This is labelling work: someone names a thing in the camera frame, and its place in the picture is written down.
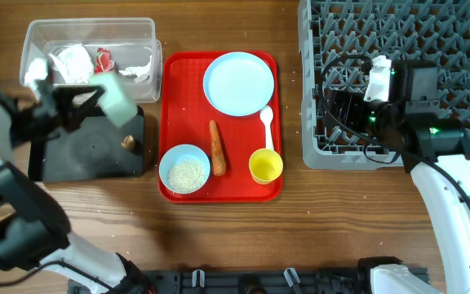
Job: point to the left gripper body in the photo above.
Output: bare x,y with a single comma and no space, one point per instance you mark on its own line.
30,127

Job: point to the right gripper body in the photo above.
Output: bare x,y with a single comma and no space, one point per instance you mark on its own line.
358,114

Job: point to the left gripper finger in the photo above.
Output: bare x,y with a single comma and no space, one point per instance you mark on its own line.
72,119
65,95

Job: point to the green bowl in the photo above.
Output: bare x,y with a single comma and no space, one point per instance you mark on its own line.
116,102

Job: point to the red snack wrapper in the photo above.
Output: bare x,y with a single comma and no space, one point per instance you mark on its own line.
104,62

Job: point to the brown food scrap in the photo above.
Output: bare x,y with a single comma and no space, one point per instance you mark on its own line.
128,143

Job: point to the small white tissue piece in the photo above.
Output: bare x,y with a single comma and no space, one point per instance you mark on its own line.
138,69

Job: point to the yellow cup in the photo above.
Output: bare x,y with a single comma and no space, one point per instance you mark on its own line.
265,165

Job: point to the light blue plate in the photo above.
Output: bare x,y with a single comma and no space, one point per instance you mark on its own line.
238,84

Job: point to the blue bowl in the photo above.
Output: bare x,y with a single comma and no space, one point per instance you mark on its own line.
177,154

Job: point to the white rice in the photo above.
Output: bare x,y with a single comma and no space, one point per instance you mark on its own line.
187,175

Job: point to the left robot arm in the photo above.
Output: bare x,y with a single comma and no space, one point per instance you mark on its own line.
35,232

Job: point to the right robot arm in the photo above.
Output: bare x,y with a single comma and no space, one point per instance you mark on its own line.
399,112

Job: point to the black waste tray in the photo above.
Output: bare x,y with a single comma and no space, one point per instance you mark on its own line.
91,152

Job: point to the grey dishwasher rack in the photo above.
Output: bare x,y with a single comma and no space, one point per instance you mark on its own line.
438,31

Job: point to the clear plastic bin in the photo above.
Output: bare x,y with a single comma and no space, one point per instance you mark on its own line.
132,42

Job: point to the white plastic spoon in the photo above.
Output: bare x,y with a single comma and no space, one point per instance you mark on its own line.
266,117

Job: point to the red serving tray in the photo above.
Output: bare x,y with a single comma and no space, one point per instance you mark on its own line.
185,119

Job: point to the orange carrot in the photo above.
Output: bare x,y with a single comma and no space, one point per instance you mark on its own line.
217,153

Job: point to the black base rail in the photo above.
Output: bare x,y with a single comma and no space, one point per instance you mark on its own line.
339,280

